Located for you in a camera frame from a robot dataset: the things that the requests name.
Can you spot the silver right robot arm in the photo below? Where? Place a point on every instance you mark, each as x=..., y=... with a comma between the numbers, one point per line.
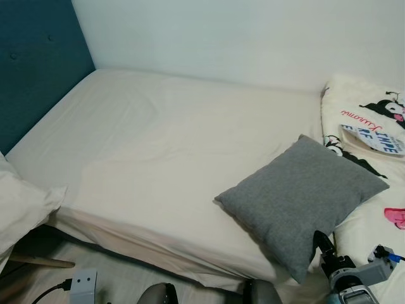
x=351, y=294

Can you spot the grey square pillow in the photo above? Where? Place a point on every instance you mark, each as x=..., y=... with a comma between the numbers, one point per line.
x=297, y=196

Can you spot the white bed pillow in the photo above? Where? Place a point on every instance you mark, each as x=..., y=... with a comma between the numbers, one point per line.
x=22, y=202

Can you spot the white blue lettered card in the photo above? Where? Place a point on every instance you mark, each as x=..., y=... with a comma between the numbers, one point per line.
x=373, y=139

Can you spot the cream cartoon print blanket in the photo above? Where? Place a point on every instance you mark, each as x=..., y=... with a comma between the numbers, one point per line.
x=354, y=95

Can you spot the bed with cream sheet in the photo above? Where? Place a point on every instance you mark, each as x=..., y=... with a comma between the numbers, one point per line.
x=158, y=145

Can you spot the teal padded headboard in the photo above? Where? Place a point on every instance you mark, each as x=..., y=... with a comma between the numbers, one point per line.
x=38, y=63

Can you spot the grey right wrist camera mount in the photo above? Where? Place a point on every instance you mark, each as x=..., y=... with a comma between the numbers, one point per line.
x=376, y=271

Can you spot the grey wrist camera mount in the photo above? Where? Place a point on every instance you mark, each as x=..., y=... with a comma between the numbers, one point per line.
x=376, y=271
x=83, y=288

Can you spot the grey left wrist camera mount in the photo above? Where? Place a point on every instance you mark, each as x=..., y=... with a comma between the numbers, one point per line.
x=83, y=288

